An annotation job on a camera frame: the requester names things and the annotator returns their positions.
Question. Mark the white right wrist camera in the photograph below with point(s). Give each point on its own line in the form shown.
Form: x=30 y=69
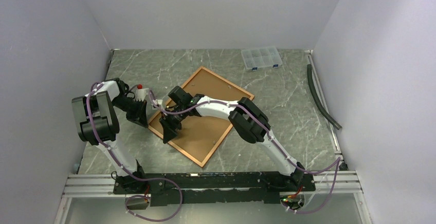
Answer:
x=158 y=104

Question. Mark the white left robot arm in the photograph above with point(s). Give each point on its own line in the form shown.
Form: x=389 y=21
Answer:
x=97 y=123

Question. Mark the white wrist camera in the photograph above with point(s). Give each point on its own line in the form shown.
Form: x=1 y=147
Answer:
x=158 y=104
x=141 y=93

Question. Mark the clear plastic organizer box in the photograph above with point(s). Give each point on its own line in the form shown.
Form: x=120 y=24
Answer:
x=261 y=57

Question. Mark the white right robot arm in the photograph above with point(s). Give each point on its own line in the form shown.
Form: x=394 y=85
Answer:
x=248 y=120

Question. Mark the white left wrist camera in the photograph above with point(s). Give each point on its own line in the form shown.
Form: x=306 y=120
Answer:
x=141 y=93

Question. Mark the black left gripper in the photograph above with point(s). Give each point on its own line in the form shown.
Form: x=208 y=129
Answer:
x=140 y=116

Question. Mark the orange wooden picture frame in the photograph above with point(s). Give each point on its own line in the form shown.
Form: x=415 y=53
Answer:
x=204 y=157

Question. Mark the brown frame backing board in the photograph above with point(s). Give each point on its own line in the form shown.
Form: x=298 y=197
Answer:
x=204 y=130

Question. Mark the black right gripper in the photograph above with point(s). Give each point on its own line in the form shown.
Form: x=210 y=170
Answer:
x=169 y=127

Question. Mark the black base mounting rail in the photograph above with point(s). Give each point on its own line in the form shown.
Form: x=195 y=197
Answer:
x=188 y=188

